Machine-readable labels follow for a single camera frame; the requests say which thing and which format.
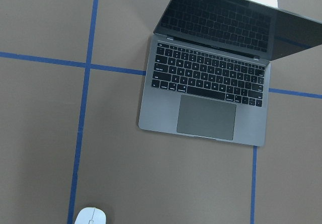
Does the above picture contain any white computer mouse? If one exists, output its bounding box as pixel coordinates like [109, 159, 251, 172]
[74, 207, 107, 224]

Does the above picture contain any grey laptop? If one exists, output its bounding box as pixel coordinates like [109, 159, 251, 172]
[138, 0, 321, 146]

